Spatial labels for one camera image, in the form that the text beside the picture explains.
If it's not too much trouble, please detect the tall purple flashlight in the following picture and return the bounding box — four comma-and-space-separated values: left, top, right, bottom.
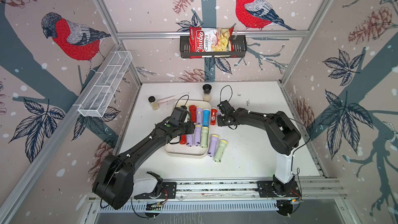
194, 125, 202, 146

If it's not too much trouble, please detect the red flashlight with white logo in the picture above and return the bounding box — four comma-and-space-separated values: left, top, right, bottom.
210, 107, 218, 125

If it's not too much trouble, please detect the purple flashlight across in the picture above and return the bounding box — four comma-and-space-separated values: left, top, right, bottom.
186, 134, 193, 147

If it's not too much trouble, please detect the green flashlight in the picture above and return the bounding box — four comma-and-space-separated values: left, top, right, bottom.
214, 140, 228, 163
201, 127, 209, 148

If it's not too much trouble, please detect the blue flashlight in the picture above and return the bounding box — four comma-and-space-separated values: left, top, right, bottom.
203, 108, 210, 127

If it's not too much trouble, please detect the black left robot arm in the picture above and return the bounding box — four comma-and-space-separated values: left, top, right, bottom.
92, 106, 195, 209

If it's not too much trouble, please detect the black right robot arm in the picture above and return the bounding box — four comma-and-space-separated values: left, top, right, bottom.
217, 101, 302, 186

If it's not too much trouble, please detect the white rectangular storage tray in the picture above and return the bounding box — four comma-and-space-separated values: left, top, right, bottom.
163, 100, 211, 158

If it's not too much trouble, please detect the black cap spice grinder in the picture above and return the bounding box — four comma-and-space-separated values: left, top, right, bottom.
202, 84, 212, 102

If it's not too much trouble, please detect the small black cap jar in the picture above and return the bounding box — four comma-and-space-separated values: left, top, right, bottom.
148, 96, 159, 111

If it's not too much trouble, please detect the red cassava chips bag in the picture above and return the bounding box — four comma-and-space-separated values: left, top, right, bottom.
189, 27, 234, 53

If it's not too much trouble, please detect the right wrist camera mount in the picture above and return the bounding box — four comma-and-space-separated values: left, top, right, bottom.
217, 100, 235, 115

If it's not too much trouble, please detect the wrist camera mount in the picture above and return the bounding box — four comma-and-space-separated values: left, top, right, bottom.
217, 100, 235, 115
171, 105, 190, 122

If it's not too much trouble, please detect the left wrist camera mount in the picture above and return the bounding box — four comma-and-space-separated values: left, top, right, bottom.
171, 105, 190, 122

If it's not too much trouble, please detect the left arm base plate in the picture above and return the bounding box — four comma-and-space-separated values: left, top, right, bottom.
134, 182, 177, 200

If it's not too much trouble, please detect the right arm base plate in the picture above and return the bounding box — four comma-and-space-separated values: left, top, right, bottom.
257, 179, 302, 198

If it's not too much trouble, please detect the black wall basket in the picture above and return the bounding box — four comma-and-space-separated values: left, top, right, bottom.
180, 35, 247, 59

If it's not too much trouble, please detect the white wire mesh shelf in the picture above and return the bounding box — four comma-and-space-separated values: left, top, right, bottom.
78, 51, 132, 118

